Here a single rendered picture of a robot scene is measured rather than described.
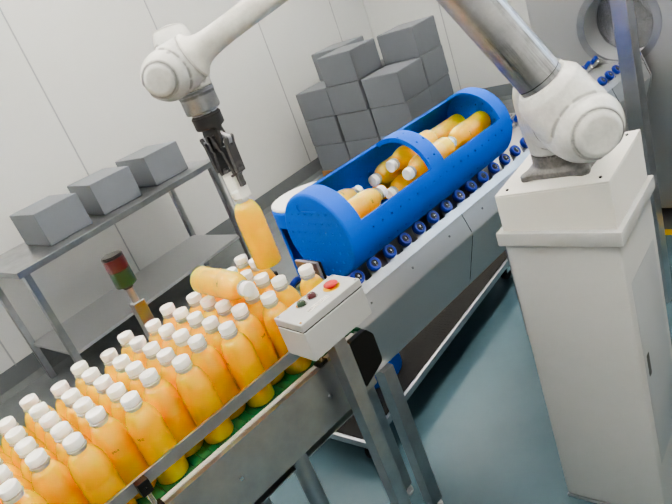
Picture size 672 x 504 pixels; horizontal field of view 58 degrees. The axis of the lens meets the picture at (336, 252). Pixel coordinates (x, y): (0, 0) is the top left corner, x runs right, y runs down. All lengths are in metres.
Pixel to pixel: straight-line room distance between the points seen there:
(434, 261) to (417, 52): 3.71
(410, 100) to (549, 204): 3.76
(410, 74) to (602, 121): 4.05
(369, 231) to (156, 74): 0.74
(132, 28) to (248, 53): 1.22
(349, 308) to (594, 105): 0.68
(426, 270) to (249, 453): 0.81
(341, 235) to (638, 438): 1.02
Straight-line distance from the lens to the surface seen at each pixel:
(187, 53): 1.35
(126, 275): 1.85
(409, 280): 1.88
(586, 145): 1.36
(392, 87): 5.24
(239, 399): 1.45
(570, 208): 1.59
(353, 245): 1.69
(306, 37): 6.81
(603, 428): 2.01
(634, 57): 2.64
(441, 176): 1.96
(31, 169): 4.88
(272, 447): 1.52
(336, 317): 1.41
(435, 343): 2.84
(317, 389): 1.56
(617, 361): 1.81
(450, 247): 2.02
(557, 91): 1.36
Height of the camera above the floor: 1.72
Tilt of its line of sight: 23 degrees down
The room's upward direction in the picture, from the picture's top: 21 degrees counter-clockwise
